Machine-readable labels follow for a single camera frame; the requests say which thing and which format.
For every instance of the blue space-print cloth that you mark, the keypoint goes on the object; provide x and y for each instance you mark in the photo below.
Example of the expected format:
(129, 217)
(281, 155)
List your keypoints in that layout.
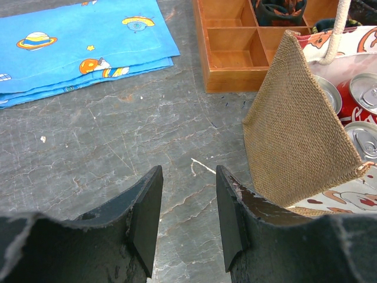
(59, 50)

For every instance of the black orange rolled sock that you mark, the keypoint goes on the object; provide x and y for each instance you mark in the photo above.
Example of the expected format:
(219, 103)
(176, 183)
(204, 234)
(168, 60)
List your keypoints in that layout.
(279, 13)

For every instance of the blue-green rolled sock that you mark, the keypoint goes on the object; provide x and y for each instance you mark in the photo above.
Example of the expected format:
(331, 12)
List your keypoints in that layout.
(328, 24)

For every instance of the red cola can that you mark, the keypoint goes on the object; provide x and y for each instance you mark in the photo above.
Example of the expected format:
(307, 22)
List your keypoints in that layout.
(358, 99)

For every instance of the burlap canvas tote bag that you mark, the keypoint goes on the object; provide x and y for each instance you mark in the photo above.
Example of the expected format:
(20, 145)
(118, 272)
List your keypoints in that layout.
(299, 154)

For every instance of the wooden compartment tray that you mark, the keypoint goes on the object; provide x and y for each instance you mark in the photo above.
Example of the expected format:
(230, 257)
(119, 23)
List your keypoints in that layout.
(235, 50)

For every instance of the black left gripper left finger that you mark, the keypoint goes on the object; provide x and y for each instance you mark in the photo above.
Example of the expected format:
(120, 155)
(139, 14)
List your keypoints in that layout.
(114, 242)

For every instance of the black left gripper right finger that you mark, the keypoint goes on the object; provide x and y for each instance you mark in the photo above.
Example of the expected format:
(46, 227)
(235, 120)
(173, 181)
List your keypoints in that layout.
(263, 242)

